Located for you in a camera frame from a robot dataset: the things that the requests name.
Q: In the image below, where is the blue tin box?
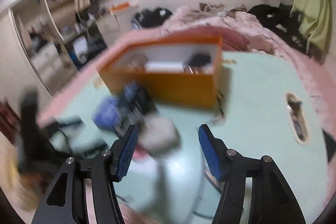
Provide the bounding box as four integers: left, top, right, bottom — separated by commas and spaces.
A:
92, 82, 143, 138

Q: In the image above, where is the white fluffy pompom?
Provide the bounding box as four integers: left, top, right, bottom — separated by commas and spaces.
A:
138, 114, 181, 157

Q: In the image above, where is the orange cardboard box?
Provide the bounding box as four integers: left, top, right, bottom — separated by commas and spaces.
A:
97, 35, 223, 109

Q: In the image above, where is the pink bed blanket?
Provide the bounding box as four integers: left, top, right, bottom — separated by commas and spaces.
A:
38, 6, 335, 136

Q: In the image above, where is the orange tissue box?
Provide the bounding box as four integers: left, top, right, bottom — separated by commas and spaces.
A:
108, 2, 130, 15

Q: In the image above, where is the black clothes pile left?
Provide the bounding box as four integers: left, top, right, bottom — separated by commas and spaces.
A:
131, 7, 173, 29

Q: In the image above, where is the black clothes pile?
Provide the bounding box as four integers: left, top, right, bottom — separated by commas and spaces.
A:
248, 3, 307, 53
131, 7, 173, 29

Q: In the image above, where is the black clothes pile right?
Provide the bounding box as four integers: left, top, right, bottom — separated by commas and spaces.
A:
248, 3, 307, 53

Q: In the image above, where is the green hanging garment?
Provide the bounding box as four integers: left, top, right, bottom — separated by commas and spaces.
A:
291, 0, 331, 52

